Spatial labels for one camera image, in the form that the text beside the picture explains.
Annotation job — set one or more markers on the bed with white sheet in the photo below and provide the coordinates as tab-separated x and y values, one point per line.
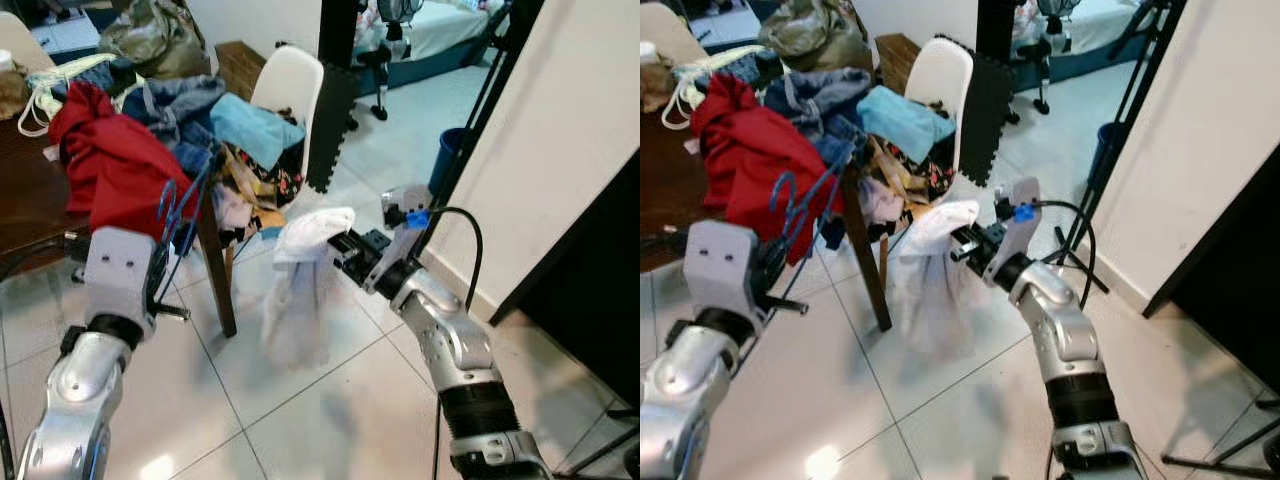
1100	25
440	30

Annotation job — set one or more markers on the black tripod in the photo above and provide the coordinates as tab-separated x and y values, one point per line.
500	70
1150	60

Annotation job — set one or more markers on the blue waste bin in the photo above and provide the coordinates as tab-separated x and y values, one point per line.
1108	155
452	160

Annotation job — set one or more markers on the black standing fan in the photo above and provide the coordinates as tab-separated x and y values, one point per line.
1045	50
385	55

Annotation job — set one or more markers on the teal cloth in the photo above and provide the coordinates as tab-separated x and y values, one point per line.
900	120
250	125

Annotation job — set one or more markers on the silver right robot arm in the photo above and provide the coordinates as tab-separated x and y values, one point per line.
450	340
1065	330

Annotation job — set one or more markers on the brown cardboard box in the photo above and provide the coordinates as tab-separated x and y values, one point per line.
238	70
895	62

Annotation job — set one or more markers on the black foam mat tile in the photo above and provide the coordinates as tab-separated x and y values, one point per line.
330	130
988	120

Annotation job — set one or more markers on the beige chair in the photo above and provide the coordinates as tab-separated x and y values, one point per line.
670	25
25	40

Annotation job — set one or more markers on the white plastic chair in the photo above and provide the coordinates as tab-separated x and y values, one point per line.
295	80
945	70

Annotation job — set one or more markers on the dark red garment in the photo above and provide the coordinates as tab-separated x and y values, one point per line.
110	160
750	150

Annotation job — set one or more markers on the blue denim jeans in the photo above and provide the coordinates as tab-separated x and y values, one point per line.
180	100
810	95

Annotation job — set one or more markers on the blue plastic hanger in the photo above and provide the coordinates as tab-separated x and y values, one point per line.
178	215
797	215

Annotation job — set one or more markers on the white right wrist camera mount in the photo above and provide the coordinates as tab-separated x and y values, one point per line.
412	195
1025	195

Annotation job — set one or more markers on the white garment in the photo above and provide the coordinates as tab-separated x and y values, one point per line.
305	290
930	280

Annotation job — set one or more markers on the floral patterned garment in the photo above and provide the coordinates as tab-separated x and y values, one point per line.
270	185
915	180

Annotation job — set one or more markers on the black cabinet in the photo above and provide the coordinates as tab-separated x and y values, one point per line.
1230	290
590	300

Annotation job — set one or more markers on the olive green bag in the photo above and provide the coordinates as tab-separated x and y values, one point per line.
810	35
155	40

